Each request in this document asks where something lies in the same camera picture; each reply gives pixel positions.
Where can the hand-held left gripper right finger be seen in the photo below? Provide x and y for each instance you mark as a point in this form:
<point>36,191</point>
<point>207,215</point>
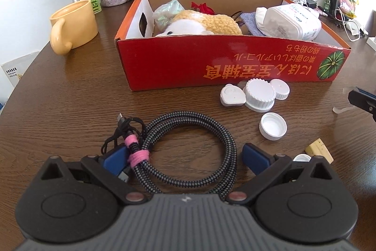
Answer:
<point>255,157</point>

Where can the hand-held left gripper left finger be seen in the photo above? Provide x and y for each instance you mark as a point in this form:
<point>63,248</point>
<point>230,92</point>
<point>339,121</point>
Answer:
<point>116,158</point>

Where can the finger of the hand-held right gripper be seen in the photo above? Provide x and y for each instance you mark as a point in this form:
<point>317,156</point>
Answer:
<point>365,104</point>

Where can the clear plastic piece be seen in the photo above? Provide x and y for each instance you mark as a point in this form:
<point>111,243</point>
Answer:
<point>342,109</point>

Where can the white bottle cap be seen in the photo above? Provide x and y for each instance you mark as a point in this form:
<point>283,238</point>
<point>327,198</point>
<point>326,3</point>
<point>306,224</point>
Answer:
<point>273,126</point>

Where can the small white cap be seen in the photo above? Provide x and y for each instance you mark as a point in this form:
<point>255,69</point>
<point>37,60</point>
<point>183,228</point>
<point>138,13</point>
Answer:
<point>280,89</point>
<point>302,158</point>

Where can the large ribbed white cap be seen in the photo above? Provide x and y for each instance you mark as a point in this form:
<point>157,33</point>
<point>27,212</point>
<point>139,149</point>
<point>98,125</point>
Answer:
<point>260,93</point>

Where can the yellow cork piece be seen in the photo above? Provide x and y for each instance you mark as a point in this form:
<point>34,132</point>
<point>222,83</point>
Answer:
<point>318,149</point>

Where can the white case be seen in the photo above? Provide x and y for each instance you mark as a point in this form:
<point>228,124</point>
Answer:
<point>232,95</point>

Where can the red cardboard box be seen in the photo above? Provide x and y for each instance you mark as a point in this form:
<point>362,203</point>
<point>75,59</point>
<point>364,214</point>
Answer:
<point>223,62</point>

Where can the white wet wipes canister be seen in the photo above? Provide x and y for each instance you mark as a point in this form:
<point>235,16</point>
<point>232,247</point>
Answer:
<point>290,21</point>

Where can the purple knitted cloth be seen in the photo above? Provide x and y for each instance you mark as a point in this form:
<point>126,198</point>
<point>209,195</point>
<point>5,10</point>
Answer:
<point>249,23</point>

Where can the plush hamster toy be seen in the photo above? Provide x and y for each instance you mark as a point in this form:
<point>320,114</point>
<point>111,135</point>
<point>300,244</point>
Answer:
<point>205,23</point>

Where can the iridescent plastic bag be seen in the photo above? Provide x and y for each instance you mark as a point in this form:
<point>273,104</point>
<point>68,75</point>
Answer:
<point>167,14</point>

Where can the red artificial rose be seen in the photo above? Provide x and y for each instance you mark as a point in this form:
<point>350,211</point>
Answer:
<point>204,8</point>

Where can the black upright device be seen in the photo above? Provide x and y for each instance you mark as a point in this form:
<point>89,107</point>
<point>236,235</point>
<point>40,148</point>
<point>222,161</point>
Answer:
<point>330,1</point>

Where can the black power adapter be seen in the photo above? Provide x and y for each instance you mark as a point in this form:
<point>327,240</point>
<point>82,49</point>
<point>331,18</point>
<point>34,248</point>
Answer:
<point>311,3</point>

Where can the yellow mug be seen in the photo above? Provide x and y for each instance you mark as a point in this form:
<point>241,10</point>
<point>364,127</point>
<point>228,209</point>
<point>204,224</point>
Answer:
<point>75,26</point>

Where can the white wall charger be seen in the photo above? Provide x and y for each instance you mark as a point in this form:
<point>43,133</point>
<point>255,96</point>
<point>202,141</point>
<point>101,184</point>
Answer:
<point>371,43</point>

